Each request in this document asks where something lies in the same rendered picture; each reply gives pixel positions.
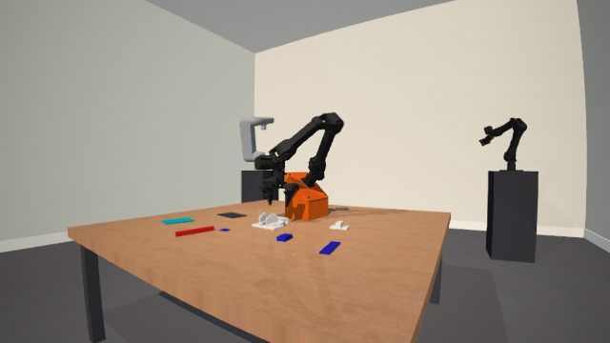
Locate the red flat bar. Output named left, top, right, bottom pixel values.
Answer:
left=175, top=226, right=214, bottom=237

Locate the small blue block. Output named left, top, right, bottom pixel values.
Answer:
left=276, top=233, right=293, bottom=242

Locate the blue flat bar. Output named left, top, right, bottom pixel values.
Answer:
left=319, top=241, right=340, bottom=255

